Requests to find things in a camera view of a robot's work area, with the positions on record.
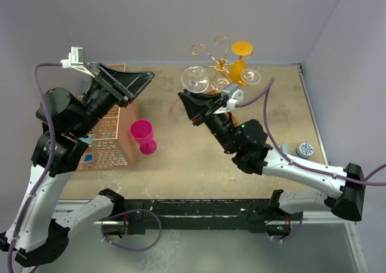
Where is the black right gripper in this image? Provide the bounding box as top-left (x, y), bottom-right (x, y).
top-left (179, 89), bottom-right (238, 155)

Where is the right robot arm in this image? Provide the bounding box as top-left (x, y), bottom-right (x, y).
top-left (178, 90), bottom-right (365, 222)

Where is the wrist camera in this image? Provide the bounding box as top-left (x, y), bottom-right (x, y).
top-left (60, 46), bottom-right (94, 78)
top-left (214, 83), bottom-right (244, 115)

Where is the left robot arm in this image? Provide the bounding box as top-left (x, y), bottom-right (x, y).
top-left (1, 63), bottom-right (154, 272)

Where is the magenta plastic goblet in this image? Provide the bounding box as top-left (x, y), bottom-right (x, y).
top-left (130, 119), bottom-right (157, 155)

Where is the gold wire wine glass rack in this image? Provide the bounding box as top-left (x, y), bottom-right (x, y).
top-left (190, 36), bottom-right (253, 83)

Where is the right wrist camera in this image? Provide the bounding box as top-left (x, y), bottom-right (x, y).
top-left (214, 83), bottom-right (244, 115)

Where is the clear champagne flute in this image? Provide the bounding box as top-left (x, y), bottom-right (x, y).
top-left (167, 97), bottom-right (189, 125)
top-left (240, 68), bottom-right (262, 85)

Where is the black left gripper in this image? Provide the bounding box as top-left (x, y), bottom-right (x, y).
top-left (72, 63), bottom-right (153, 137)

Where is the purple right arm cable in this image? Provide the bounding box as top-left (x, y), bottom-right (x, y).
top-left (236, 76), bottom-right (386, 187)

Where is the aluminium rail frame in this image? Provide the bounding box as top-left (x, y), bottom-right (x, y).
top-left (52, 195), bottom-right (120, 225)

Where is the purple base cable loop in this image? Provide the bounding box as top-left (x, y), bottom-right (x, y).
top-left (101, 209), bottom-right (163, 252)

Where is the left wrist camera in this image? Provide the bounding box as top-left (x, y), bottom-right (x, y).
top-left (60, 46), bottom-right (94, 78)

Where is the clear wine glass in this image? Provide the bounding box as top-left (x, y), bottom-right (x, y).
top-left (208, 75), bottom-right (233, 95)
top-left (181, 66), bottom-right (209, 93)

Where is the peach plastic basket organizer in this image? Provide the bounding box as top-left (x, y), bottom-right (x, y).
top-left (77, 64), bottom-right (139, 171)

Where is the yellow plastic goblet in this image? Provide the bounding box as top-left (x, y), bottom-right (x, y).
top-left (227, 41), bottom-right (253, 86)

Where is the small light blue box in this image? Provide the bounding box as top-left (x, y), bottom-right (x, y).
top-left (280, 143), bottom-right (290, 154)

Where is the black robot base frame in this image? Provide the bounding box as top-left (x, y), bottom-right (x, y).
top-left (103, 199), bottom-right (303, 234)

